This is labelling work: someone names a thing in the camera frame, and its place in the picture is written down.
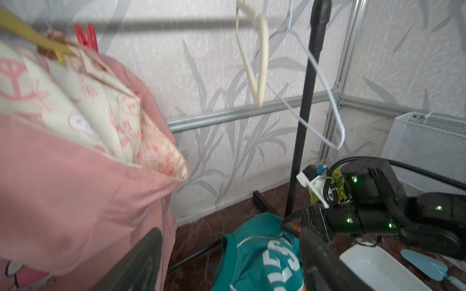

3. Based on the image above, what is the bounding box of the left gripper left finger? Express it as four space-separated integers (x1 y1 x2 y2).
91 228 163 291

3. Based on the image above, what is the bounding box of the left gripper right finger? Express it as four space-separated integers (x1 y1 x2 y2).
299 227 371 291

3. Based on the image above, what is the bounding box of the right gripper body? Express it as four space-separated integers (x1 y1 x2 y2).
281 204 360 242

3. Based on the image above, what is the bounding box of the teal green jacket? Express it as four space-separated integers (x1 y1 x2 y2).
212 213 306 291

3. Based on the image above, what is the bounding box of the white hanger of rainbow jacket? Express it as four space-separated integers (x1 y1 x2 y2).
265 0 346 151

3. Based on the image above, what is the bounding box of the pink jacket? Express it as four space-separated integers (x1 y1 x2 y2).
1 42 189 291

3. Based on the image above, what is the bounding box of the red clothespin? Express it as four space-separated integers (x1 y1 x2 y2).
73 23 98 53

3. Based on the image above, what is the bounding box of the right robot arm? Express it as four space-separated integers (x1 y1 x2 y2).
280 156 466 260

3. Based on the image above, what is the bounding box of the potted artificial flower plant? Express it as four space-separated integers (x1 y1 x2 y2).
308 161 350 204

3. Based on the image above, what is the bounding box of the white plastic tray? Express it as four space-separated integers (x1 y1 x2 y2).
340 244 430 291

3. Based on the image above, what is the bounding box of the light blue small scoop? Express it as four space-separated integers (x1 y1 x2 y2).
400 249 466 291

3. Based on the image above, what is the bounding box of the black clothes rack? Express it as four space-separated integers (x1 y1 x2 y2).
168 0 332 272

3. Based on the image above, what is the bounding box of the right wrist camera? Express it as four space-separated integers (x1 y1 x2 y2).
296 165 339 209

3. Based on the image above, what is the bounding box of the white wire mesh basket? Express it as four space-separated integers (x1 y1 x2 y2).
381 112 466 183

